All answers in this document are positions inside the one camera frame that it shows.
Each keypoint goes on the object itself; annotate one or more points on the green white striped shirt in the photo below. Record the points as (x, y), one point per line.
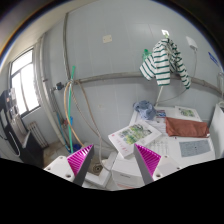
(165, 60)

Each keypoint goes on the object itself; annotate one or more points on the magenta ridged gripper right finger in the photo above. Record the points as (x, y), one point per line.
(153, 166)

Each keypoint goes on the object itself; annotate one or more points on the horizontal grey wall pipe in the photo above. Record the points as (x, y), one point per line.
(196, 81)

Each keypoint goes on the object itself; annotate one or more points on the white appliance at right edge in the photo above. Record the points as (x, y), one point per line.
(217, 131)

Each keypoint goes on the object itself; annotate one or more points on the brown folded towel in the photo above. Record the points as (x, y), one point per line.
(186, 128)

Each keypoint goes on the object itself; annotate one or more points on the white wall socket plate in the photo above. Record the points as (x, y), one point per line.
(107, 38)

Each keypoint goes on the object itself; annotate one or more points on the white radiator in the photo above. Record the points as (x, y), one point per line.
(34, 129)

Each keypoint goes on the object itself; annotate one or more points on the crumpled blue grey cloth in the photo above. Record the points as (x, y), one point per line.
(145, 109)

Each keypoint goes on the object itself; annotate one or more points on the vertical grey wall pipe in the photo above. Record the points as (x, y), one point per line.
(65, 47)

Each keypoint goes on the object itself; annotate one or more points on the black appliance at left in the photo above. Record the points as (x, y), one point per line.
(21, 140)

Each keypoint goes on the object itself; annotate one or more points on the printed leaflet on machine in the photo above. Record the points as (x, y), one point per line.
(187, 113)

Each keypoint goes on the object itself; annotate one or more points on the floor drain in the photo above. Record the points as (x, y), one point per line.
(96, 169)

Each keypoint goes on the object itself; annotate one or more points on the window with metal frame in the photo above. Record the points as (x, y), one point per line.
(22, 79)

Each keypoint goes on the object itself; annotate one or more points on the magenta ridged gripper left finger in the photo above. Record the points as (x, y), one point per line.
(74, 167)

